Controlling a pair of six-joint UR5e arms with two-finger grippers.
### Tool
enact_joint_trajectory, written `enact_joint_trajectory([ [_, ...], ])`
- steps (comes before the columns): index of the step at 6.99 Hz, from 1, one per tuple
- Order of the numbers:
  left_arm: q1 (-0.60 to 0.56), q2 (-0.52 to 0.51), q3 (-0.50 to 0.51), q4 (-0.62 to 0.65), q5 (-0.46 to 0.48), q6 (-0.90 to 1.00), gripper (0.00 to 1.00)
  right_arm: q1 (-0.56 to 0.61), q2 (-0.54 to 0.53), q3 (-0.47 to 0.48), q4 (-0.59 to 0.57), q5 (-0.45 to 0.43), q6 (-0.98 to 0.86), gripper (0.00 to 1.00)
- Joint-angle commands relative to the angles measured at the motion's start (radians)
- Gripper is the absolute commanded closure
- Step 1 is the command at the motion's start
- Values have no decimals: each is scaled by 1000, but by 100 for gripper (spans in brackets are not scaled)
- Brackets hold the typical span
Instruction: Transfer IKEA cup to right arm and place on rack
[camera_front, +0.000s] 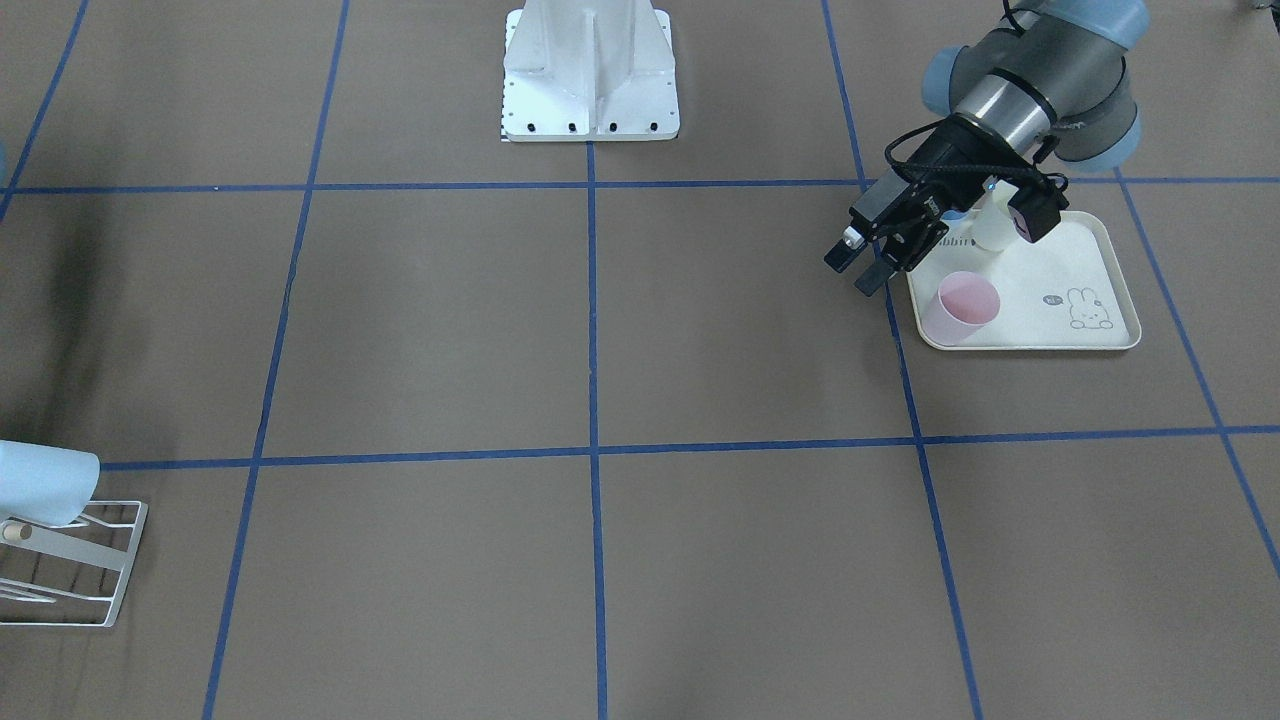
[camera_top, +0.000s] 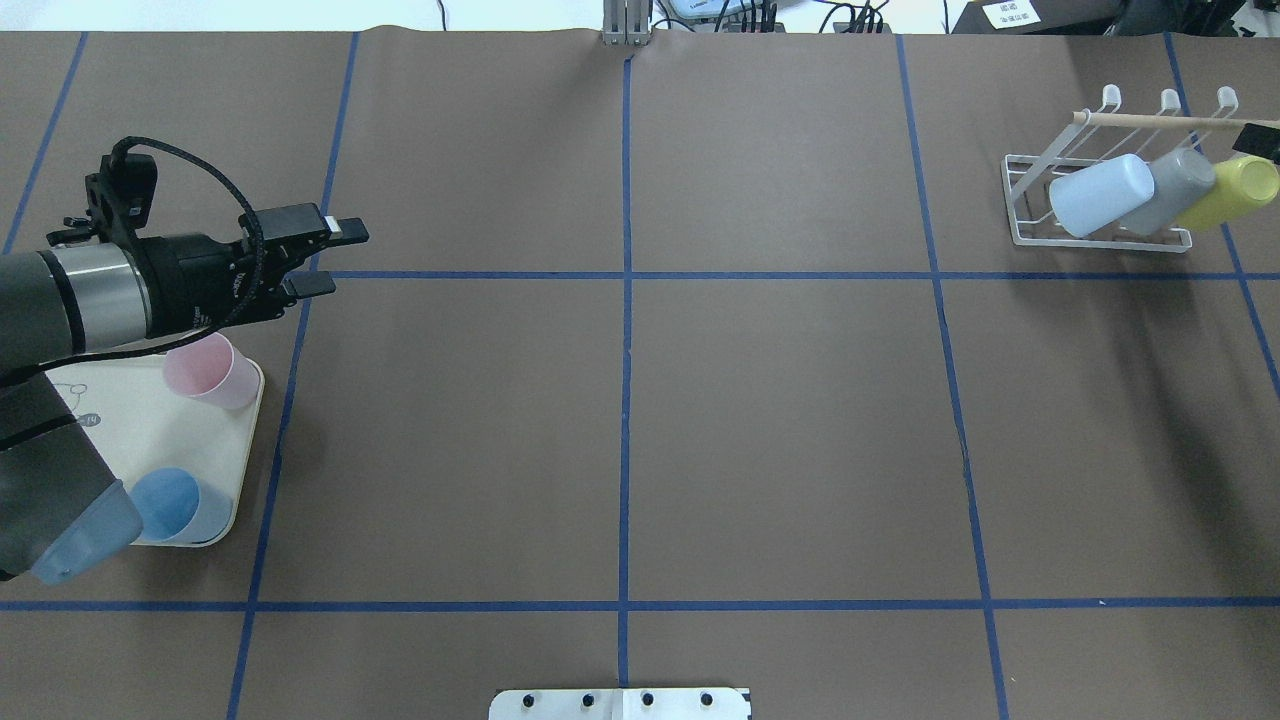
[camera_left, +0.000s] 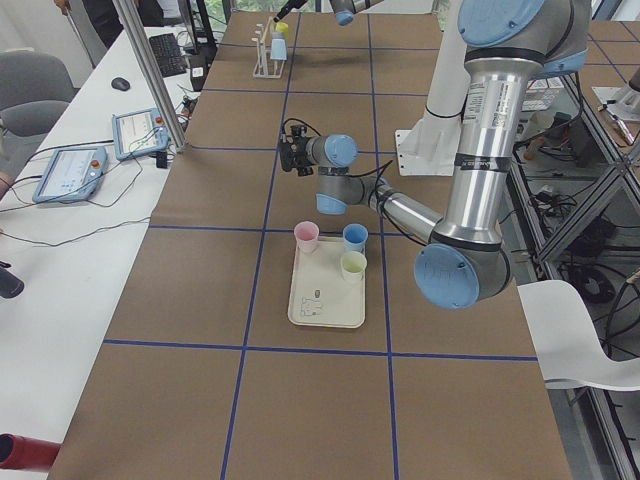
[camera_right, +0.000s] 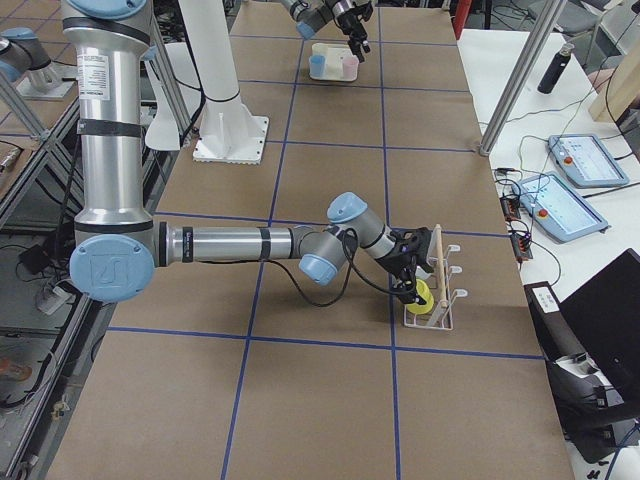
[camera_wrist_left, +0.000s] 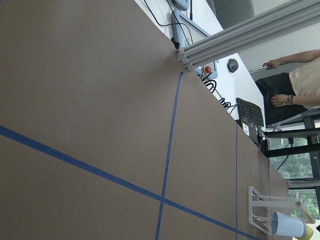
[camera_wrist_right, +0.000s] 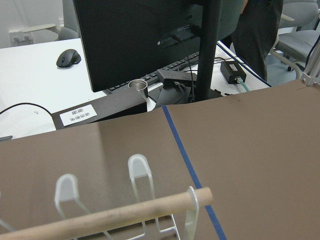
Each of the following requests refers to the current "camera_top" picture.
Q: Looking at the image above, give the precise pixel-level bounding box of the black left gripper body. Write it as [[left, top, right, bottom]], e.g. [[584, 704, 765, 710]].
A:
[[134, 205, 326, 340]]

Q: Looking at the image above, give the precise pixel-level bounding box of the yellow plastic cup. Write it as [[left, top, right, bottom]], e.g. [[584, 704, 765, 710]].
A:
[[1174, 152, 1279, 232]]

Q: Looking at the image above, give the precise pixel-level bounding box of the pink plastic cup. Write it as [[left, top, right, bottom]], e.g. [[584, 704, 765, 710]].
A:
[[163, 333, 262, 410]]

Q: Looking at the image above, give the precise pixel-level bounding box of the grey plastic cup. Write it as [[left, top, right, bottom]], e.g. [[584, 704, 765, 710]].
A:
[[1117, 147, 1216, 236]]

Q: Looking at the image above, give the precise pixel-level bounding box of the light blue plastic cup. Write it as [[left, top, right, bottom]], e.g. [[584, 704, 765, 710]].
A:
[[1048, 154, 1155, 238]]

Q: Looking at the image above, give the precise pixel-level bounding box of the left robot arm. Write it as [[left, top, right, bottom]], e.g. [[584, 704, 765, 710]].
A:
[[1, 202, 370, 585]]

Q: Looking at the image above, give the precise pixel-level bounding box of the cream plastic tray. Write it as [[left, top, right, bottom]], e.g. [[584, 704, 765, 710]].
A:
[[47, 350, 265, 548]]

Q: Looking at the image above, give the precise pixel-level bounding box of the white wire cup rack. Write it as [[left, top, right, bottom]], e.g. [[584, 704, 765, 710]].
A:
[[1001, 85, 1277, 254]]

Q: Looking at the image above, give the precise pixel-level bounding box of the aluminium frame post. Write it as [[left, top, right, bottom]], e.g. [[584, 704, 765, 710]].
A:
[[602, 0, 654, 47]]

